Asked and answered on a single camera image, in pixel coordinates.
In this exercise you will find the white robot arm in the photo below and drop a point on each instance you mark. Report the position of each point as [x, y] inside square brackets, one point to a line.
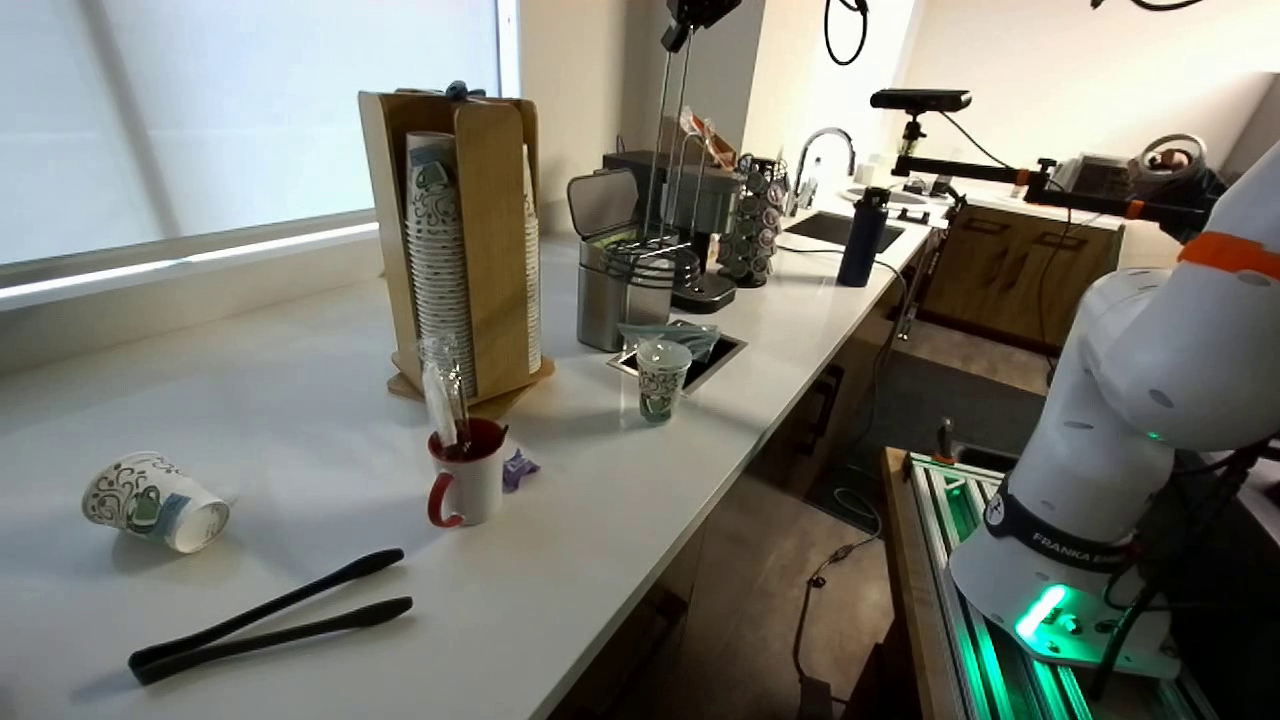
[1153, 367]

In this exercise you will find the purple snack packet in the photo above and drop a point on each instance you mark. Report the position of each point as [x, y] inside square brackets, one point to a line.
[517, 469]

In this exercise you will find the sink faucet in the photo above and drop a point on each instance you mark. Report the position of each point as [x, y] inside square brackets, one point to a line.
[825, 162]

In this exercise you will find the patterned mug lying down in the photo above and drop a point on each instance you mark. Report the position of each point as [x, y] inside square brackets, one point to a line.
[159, 503]

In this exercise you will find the black camera on stand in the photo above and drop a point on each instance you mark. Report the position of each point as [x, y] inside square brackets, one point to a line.
[939, 102]

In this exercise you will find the black bottle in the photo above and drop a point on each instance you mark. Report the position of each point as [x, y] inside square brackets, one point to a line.
[860, 238]

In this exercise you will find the wooden cup dispenser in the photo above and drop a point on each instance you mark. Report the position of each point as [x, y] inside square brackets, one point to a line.
[502, 238]

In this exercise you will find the white utensil in mug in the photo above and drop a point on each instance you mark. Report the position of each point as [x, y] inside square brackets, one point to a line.
[442, 390]

